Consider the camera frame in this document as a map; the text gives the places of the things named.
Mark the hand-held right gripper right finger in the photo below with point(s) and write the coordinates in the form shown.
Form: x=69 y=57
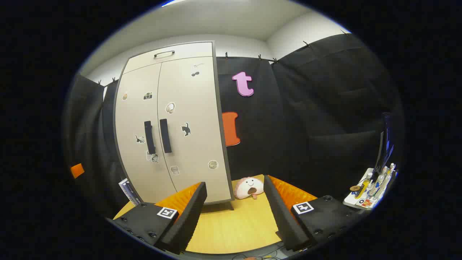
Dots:
x=281 y=213

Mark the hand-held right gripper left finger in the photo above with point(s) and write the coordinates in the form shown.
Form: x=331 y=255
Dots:
x=187 y=216

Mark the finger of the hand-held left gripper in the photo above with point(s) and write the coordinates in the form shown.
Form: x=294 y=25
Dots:
x=77 y=170

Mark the grey cabinet door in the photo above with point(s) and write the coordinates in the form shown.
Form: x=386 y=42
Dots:
x=195 y=151
x=133 y=119

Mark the grey double-door shoe cabinet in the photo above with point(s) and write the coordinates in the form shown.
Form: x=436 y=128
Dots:
x=220 y=126

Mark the grey cabinet drawer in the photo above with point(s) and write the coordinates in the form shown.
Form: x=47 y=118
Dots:
x=187 y=52

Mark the pink and white plush toy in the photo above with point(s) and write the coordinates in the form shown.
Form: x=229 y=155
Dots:
x=248 y=187

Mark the white book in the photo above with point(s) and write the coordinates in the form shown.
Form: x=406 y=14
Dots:
x=124 y=187

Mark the grey book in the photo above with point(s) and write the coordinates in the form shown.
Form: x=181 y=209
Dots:
x=134 y=196

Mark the white tray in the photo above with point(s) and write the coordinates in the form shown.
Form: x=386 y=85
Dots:
x=352 y=200

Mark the round brown disc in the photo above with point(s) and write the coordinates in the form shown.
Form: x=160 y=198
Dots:
x=355 y=188

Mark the yellow liquid bottle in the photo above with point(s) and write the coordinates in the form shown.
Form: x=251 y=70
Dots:
x=363 y=186

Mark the black backdrop cloth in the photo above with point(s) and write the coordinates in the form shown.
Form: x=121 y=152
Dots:
x=306 y=126

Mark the clear bottle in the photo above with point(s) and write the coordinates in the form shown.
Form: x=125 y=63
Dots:
x=377 y=184
x=389 y=173

